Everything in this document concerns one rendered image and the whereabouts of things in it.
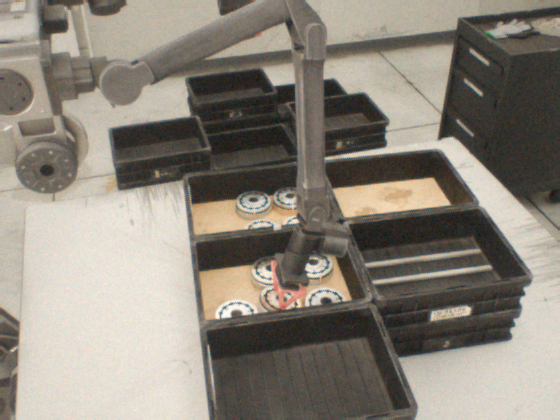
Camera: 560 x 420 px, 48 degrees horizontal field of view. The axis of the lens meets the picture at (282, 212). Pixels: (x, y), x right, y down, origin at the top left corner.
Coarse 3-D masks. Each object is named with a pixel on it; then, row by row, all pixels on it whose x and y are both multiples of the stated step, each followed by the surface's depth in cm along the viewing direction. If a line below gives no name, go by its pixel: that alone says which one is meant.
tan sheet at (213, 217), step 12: (192, 204) 189; (204, 204) 189; (216, 204) 189; (228, 204) 189; (204, 216) 185; (216, 216) 185; (228, 216) 185; (240, 216) 185; (276, 216) 185; (288, 216) 185; (204, 228) 180; (216, 228) 180; (228, 228) 180; (240, 228) 180
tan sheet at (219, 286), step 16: (208, 272) 166; (224, 272) 166; (240, 272) 166; (336, 272) 166; (208, 288) 161; (224, 288) 161; (240, 288) 161; (256, 288) 161; (336, 288) 161; (208, 304) 156; (256, 304) 156; (304, 304) 156
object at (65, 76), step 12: (48, 48) 113; (48, 60) 111; (60, 60) 114; (72, 60) 116; (84, 60) 116; (48, 72) 112; (60, 72) 114; (72, 72) 115; (84, 72) 115; (48, 84) 113; (60, 84) 114; (72, 84) 115; (84, 84) 116; (60, 96) 116; (72, 96) 117; (60, 108) 117
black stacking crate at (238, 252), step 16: (224, 240) 162; (240, 240) 162; (256, 240) 163; (272, 240) 164; (288, 240) 165; (208, 256) 164; (224, 256) 165; (240, 256) 166; (256, 256) 167; (352, 272) 155; (352, 288) 156
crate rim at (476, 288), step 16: (464, 208) 171; (480, 208) 171; (352, 224) 166; (496, 224) 166; (512, 256) 156; (368, 272) 151; (528, 272) 151; (448, 288) 147; (464, 288) 147; (480, 288) 148; (496, 288) 149; (512, 288) 150; (384, 304) 145; (400, 304) 146
